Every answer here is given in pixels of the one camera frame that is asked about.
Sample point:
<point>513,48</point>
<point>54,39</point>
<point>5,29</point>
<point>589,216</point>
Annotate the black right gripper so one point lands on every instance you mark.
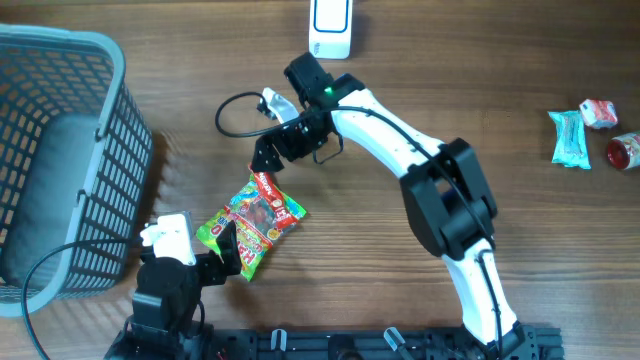
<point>290,150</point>

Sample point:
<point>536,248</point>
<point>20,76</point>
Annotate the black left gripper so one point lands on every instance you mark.
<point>217,272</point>

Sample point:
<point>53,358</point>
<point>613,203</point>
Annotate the Haribo gummy candy bag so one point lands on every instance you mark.
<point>255,225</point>

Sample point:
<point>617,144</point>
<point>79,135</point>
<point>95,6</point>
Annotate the red Nescafe coffee stick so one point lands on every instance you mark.
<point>275,199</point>

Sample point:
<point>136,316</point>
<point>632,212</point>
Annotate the grey plastic shopping basket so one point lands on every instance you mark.
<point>75,154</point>

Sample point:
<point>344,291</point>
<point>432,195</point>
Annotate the teal tissue packet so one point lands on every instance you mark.
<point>570,149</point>

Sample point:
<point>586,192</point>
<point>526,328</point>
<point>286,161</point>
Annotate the small red juice box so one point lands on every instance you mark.
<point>598,114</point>

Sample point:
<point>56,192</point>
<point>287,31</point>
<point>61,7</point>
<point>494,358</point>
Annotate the green lidded jar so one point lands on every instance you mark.
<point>623,151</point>

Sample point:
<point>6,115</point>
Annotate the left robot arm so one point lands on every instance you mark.
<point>168,320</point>

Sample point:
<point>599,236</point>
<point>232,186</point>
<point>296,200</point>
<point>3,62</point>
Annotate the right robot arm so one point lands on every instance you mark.
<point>447,199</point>

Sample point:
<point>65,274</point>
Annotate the white barcode scanner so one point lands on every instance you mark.
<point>330,28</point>

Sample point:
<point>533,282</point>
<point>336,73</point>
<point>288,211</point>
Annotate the black mounting rail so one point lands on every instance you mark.
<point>525,342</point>

